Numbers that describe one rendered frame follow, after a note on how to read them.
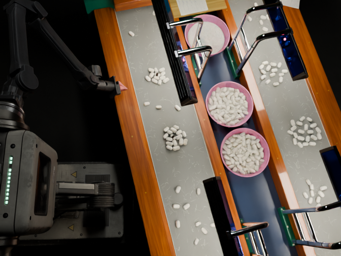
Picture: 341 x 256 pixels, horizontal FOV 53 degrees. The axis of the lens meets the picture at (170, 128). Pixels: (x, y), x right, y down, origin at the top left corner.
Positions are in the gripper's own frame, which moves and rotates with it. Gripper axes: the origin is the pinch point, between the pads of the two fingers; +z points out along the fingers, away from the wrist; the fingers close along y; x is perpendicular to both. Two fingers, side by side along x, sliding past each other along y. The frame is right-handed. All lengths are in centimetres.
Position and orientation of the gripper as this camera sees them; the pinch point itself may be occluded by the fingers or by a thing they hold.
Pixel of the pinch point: (125, 89)
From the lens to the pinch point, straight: 183.4
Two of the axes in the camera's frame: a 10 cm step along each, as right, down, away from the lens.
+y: -2.3, -9.4, 2.5
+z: 6.9, 0.2, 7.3
